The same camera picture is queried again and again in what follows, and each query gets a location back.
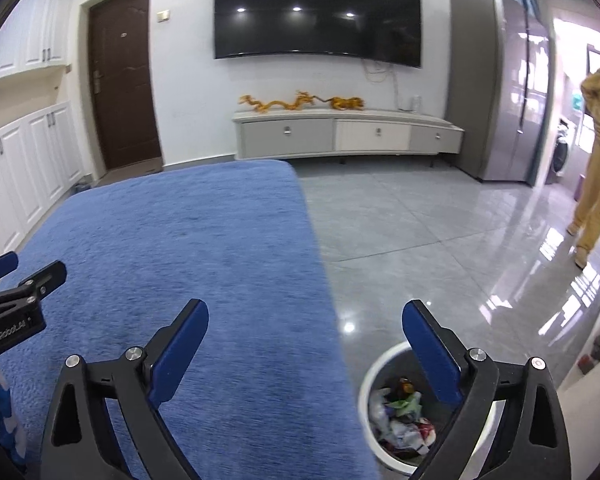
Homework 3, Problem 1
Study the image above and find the grey refrigerator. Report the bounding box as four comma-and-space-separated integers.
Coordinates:
449, 0, 553, 187

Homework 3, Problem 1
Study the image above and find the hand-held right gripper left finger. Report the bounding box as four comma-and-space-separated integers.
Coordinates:
39, 298, 210, 480

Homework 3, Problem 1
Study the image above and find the white trash bin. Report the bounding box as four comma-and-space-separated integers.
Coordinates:
357, 342, 496, 478

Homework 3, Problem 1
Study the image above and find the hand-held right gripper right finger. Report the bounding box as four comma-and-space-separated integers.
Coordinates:
401, 300, 573, 480

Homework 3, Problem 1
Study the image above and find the black wall television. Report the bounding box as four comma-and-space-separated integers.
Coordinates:
214, 0, 425, 69

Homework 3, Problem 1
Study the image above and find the brown door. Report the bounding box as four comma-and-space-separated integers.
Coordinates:
87, 0, 162, 171

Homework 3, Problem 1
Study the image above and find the washing machine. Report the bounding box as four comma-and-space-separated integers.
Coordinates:
547, 117, 577, 179

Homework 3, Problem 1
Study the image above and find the short golden ornament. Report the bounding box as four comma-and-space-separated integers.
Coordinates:
327, 96, 367, 111

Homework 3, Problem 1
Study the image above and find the grey and white television console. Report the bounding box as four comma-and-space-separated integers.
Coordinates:
231, 107, 466, 167

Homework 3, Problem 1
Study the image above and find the white wall cabinet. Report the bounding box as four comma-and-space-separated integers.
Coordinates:
0, 0, 88, 257

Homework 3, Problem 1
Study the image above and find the golden dragon ornament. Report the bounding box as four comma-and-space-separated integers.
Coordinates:
239, 91, 327, 114

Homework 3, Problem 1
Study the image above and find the blue plush blanket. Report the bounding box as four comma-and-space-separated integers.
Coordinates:
0, 159, 381, 480

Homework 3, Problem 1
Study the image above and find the white cable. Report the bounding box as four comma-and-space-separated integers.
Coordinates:
362, 57, 404, 111

